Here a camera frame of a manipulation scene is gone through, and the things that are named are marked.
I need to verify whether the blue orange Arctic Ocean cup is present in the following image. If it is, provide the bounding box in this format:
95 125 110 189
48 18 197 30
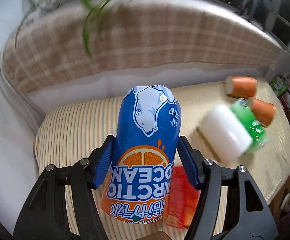
101 85 181 224

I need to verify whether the green tea cup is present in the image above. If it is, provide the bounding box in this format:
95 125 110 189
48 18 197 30
230 98 267 153

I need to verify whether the white paper cup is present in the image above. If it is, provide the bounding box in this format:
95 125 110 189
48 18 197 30
199 105 253 163

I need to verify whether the front orange paper cup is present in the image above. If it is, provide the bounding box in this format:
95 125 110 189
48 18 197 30
247 98 276 127

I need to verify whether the orange paper cup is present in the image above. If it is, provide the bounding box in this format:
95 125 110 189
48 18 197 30
225 76 257 98
247 98 276 127

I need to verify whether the rear orange paper cup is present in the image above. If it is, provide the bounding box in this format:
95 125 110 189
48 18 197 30
225 76 257 98

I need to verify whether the striped yellow table cloth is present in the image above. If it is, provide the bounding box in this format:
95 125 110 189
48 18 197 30
34 78 290 239

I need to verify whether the green white carton box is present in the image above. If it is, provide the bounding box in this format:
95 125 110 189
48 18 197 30
269 75 287 98

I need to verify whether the beige plaid sill cloth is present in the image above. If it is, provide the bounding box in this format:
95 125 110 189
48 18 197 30
2 0 281 94

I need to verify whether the black tripod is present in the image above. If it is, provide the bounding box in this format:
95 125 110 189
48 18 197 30
238 0 263 22

